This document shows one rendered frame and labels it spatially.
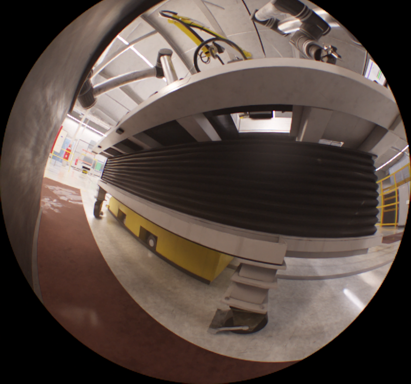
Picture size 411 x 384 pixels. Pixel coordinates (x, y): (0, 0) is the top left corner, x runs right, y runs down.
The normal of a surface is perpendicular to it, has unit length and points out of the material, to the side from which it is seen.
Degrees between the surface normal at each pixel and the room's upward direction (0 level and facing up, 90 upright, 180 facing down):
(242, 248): 90
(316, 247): 90
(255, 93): 180
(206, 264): 90
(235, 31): 176
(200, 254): 90
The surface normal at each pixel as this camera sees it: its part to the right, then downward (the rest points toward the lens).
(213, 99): -0.21, 0.96
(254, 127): -0.46, -0.28
